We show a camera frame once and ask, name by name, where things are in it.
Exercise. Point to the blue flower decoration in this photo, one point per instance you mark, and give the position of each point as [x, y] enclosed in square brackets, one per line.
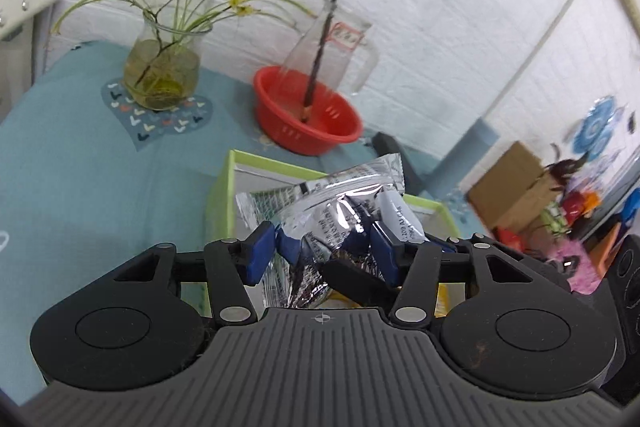
[595, 127]

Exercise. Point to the heart-shaped patterned mat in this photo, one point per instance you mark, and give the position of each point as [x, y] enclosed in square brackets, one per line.
[150, 127]

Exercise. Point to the glass vase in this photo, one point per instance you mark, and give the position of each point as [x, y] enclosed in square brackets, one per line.
[160, 77]

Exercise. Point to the pink fluffy thing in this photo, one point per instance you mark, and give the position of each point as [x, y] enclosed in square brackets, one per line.
[570, 262]

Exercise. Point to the silver snack packet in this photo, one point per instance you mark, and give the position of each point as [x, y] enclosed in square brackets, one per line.
[330, 212]

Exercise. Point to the small black box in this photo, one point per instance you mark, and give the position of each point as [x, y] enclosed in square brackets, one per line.
[395, 147]

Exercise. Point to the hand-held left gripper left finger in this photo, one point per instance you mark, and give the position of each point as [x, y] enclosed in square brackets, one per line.
[260, 252]

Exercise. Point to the red plastic basin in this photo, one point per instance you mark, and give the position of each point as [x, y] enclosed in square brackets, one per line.
[280, 117]

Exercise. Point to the dark stick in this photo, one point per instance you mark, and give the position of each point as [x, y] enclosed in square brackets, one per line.
[320, 52]

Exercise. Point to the glass pitcher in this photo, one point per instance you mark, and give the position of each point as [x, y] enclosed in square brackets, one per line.
[345, 57]

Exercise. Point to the red toy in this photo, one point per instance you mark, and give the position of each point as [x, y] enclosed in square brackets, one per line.
[577, 207]

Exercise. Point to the brown cardboard box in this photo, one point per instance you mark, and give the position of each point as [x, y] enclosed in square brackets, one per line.
[510, 187]

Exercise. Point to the teal tablecloth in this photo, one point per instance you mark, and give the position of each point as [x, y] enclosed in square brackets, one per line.
[75, 187]

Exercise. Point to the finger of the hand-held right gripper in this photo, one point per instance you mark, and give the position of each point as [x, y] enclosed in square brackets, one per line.
[357, 282]

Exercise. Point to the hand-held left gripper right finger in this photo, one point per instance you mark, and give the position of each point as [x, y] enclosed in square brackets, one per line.
[382, 252]

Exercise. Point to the green cardboard box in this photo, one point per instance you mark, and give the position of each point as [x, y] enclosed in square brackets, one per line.
[217, 207]

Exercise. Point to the grey-blue cylinder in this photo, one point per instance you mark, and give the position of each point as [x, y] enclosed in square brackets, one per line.
[470, 147]

